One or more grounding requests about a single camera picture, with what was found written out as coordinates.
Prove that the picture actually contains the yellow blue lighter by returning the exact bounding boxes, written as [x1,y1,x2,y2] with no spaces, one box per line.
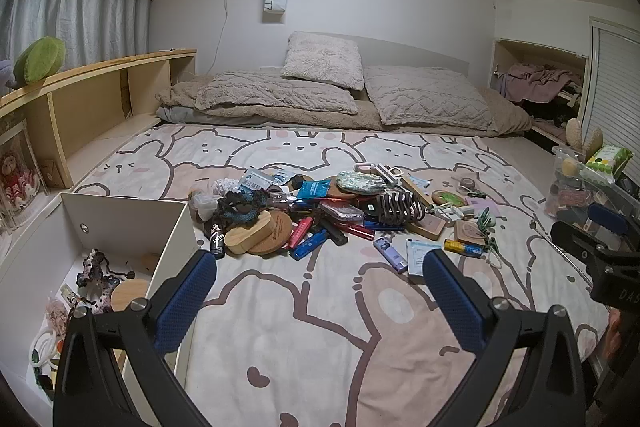
[444,238,484,257]

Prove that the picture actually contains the green wet wipes pack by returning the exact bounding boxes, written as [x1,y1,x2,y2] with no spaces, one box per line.
[585,144,634,180]

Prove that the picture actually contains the pink scrunchie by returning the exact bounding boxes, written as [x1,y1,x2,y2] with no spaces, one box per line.
[46,299,71,333]

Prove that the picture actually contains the shiny blue lighter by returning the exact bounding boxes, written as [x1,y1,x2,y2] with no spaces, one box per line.
[289,229,329,262]

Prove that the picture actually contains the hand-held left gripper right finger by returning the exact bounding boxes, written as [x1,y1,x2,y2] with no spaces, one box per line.
[421,248,589,427]

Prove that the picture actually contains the black white scrunchie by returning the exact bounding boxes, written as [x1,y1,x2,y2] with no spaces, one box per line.
[76,248,136,308]

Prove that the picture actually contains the dark blue scrunchie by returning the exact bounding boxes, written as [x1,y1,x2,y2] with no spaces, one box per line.
[216,188,274,228]

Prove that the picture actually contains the round green wooden mirror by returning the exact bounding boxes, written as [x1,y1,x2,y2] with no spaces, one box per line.
[431,189,464,208]

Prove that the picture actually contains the quilted beige pillow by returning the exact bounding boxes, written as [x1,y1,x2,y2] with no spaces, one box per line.
[364,66,494,132]
[195,72,360,116]

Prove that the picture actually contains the clear plastic case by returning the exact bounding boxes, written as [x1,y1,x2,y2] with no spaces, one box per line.
[320,201,365,224]

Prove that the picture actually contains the round wooden lid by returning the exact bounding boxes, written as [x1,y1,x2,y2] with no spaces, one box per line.
[111,279,154,313]

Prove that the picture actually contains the light blue sachet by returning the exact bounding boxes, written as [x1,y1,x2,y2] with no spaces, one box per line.
[407,239,444,277]

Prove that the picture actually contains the fluffy beige pillow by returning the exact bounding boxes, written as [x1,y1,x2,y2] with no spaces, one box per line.
[280,32,365,91]

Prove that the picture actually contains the blue foil packet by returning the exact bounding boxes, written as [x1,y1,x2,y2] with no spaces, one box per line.
[296,179,332,200]

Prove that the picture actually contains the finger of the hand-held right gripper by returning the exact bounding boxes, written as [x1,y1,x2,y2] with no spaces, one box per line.
[551,221,608,270]
[587,203,640,253]

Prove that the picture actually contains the brown hair claw clip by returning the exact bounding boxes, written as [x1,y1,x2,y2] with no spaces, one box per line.
[372,188,426,226]

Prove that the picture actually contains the oval wooden box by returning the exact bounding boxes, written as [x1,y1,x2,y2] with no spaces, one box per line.
[224,213,273,255]

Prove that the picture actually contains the round wooden box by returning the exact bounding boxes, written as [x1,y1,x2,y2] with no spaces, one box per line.
[247,210,294,257]

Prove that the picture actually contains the pale blue curtain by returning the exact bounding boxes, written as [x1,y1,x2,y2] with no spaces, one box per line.
[0,0,151,76]

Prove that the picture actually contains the white storage box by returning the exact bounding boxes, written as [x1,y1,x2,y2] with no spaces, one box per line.
[0,192,202,408]

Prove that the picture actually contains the green patterned pouch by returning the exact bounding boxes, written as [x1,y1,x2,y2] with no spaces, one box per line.
[336,172,384,196]

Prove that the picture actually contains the green plush toy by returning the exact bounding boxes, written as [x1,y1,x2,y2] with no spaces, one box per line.
[12,37,67,86]

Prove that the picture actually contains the pile of clothes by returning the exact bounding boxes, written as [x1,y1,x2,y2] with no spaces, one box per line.
[497,63,584,128]

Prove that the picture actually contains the white comb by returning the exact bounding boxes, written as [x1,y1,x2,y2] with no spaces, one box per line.
[370,164,404,186]

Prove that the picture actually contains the beige loofah sponge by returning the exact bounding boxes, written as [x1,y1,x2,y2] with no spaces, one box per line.
[566,118,604,153]

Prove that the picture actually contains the white lace scrunchie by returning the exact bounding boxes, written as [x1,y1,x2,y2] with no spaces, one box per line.
[212,178,246,198]

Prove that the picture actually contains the wooden stick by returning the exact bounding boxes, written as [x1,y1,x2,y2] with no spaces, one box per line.
[402,177,434,206]

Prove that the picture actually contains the clear plastic bin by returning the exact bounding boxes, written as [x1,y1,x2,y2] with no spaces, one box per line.
[545,146,640,229]

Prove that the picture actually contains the white headboard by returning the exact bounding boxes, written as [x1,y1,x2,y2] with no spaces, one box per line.
[287,32,471,80]

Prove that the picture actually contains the lilac card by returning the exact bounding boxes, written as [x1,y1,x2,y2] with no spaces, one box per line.
[470,198,501,221]

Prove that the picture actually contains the printed blanket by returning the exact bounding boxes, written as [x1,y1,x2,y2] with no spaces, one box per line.
[65,124,612,427]

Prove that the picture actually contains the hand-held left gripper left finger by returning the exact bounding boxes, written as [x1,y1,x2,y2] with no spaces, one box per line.
[54,248,219,427]

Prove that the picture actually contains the white wall cabinet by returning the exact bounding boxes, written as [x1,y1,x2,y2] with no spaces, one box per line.
[492,38,589,148]

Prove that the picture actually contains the white plastic ring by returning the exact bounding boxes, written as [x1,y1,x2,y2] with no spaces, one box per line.
[30,324,64,363]

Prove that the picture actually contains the red lighter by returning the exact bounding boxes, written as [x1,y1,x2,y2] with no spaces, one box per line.
[286,217,315,251]

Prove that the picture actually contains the square wooden box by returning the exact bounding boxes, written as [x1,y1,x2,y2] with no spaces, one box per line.
[454,219,490,244]

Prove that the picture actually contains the plush monkey in clear box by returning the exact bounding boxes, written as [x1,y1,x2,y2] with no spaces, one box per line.
[0,117,49,234]

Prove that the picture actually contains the white cable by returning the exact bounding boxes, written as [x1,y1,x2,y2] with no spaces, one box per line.
[206,0,237,74]

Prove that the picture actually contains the wooden shelf unit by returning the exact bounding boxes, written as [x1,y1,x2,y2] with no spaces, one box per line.
[0,49,197,228]

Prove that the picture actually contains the square wooden coaster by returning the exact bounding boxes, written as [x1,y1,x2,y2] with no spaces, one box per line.
[412,213,447,241]

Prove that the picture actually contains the purple lighter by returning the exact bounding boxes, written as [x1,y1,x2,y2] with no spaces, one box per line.
[372,238,409,273]

